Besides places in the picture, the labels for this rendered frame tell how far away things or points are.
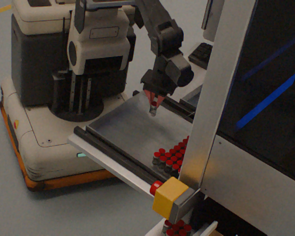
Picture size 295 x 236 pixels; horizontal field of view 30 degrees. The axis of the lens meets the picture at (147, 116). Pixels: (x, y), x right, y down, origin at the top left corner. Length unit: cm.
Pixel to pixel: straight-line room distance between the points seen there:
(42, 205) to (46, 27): 82
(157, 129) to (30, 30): 94
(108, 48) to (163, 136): 66
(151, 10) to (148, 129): 43
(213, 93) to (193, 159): 20
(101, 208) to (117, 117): 97
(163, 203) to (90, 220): 129
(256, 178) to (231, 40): 33
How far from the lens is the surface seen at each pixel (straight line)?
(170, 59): 151
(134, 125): 177
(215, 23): 240
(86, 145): 168
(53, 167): 257
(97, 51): 228
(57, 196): 272
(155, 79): 160
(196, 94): 196
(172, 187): 138
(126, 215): 268
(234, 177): 133
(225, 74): 121
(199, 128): 131
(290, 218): 131
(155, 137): 174
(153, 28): 150
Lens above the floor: 200
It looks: 38 degrees down
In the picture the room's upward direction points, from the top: 11 degrees clockwise
